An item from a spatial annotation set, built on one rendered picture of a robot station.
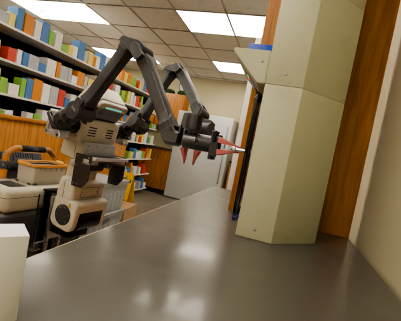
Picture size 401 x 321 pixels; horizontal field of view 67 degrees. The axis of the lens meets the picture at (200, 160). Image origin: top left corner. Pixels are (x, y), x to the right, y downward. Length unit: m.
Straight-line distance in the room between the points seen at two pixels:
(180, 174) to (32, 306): 5.74
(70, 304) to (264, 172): 0.64
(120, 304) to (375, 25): 1.30
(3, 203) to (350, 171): 1.56
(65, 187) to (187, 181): 4.63
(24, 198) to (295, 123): 1.36
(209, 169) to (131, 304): 5.53
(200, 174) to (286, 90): 5.16
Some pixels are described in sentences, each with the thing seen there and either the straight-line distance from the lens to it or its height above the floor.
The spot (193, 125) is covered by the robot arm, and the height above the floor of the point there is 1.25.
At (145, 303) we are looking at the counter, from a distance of 0.52.
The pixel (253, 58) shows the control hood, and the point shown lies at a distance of 0.99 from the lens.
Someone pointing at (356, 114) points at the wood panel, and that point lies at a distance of 1.34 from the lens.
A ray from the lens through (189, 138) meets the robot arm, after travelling 1.07.
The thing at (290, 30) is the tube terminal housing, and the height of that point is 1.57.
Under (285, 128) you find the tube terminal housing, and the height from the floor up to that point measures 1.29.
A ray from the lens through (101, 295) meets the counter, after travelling 0.53.
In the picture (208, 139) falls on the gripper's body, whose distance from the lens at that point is 1.05.
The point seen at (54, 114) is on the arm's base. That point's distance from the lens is 1.51.
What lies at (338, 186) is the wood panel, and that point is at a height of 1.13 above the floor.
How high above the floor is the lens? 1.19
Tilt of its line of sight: 3 degrees down
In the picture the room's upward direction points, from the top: 11 degrees clockwise
